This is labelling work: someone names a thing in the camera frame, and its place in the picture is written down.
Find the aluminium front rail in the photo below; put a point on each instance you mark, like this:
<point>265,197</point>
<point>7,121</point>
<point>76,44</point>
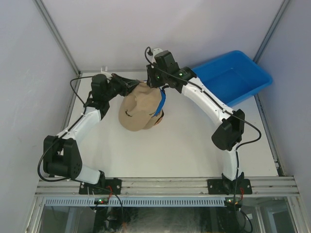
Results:
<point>261,187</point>

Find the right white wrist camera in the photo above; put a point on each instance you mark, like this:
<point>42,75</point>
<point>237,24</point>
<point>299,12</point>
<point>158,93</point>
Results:
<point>152,52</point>

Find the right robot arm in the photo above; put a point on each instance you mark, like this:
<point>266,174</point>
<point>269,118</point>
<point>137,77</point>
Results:
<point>229,124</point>

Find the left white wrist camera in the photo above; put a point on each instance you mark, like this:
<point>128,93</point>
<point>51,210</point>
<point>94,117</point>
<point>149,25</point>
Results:
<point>104,71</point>

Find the tan baseball cap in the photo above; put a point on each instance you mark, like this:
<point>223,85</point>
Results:
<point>138,107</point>
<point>149,125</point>

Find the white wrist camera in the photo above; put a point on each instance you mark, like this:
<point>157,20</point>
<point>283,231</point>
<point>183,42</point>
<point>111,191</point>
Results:
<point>152,52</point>
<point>104,71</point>

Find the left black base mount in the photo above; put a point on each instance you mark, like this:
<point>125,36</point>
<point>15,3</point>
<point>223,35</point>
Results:
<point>111,186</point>

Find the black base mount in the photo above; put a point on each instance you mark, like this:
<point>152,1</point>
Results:
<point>111,186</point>
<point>227,187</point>

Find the blue baseball cap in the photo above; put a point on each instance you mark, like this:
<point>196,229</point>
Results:
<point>162,102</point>

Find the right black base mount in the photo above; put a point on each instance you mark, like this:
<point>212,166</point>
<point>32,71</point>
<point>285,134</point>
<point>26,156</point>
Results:
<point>227,187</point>

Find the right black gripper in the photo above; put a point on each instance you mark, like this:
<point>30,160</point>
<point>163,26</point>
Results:
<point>151,81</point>

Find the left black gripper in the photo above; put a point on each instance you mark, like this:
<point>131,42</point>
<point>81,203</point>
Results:
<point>127,86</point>

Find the perforated cable tray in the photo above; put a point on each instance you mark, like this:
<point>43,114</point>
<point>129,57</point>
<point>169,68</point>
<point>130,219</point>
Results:
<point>137,202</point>

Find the blue plastic bin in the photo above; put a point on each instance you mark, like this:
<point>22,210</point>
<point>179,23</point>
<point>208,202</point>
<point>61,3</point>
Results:
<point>233,77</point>

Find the wooden hat stand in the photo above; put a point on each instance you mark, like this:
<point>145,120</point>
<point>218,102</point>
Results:
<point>158,118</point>

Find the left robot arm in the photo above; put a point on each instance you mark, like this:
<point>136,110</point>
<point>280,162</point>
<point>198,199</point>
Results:
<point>61,156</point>

